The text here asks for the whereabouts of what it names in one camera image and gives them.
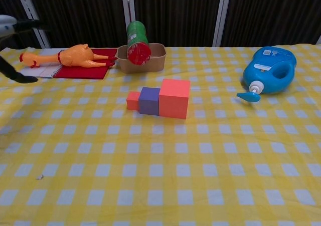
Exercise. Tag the brown paper tray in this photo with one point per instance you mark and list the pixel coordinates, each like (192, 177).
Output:
(156, 60)

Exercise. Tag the small red foam cube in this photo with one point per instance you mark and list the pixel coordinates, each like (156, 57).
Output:
(132, 102)

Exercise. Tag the green chip can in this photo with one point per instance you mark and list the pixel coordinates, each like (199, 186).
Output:
(137, 43)

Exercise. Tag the blue pump detergent bottle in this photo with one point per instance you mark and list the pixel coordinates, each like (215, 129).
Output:
(265, 70)

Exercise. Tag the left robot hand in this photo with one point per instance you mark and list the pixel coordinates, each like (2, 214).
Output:
(15, 74)

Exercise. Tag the white metal frame post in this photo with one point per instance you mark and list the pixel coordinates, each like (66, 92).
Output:
(27, 3)
(222, 15)
(128, 5)

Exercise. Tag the large red foam cube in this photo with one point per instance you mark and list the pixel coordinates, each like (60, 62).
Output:
(174, 103)

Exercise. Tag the purple foam cube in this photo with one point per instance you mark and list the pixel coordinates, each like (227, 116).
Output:
(149, 103)

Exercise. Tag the orange rubber chicken toy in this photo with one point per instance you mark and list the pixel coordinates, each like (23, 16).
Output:
(75, 56)

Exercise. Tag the small grey scrap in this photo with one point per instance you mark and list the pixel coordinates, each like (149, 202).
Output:
(39, 177)

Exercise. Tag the red spiral notebook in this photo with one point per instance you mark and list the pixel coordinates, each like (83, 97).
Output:
(82, 73)

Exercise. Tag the yellow checkered tablecloth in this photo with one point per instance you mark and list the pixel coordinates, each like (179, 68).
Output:
(175, 166)

